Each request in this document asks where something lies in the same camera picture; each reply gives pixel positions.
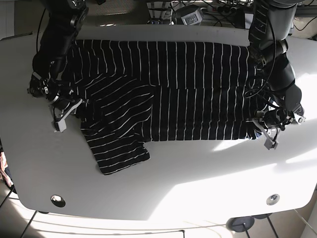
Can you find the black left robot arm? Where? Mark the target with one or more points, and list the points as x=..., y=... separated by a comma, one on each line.
x=275, y=80

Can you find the left table grommet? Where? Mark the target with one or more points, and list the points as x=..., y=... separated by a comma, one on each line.
x=58, y=201

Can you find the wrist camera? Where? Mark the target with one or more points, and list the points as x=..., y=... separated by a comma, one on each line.
x=59, y=126
x=270, y=143

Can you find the table grommet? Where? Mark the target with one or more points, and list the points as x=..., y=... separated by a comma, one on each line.
x=273, y=199
x=58, y=201

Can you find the round black stand base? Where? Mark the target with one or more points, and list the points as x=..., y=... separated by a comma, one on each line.
x=240, y=224

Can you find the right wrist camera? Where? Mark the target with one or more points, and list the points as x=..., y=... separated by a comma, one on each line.
x=59, y=126

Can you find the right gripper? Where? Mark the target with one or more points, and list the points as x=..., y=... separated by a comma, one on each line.
x=62, y=106

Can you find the right table grommet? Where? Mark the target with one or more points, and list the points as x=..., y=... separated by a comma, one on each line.
x=273, y=199

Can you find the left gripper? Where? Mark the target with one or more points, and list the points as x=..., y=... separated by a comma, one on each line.
x=270, y=123

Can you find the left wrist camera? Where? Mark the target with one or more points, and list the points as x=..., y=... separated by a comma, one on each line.
x=270, y=143

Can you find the black white striped shirt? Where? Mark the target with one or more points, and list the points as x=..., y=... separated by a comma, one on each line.
x=136, y=92

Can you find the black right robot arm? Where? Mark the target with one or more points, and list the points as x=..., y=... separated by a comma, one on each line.
x=65, y=21

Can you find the grey socket box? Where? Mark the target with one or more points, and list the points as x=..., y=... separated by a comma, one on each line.
x=189, y=15

